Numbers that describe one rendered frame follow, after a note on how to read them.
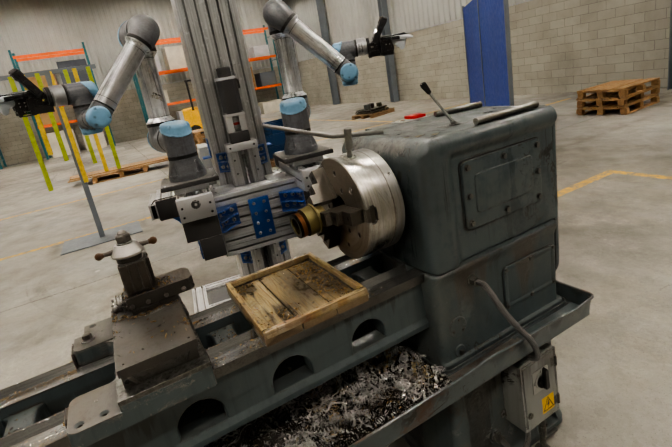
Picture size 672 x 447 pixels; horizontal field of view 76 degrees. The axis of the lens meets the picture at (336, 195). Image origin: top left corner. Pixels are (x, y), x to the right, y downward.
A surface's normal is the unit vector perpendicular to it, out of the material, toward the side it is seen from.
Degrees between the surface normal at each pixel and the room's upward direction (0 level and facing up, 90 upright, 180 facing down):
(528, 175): 90
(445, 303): 90
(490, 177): 90
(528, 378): 87
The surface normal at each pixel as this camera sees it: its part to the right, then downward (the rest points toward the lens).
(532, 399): 0.47, 0.11
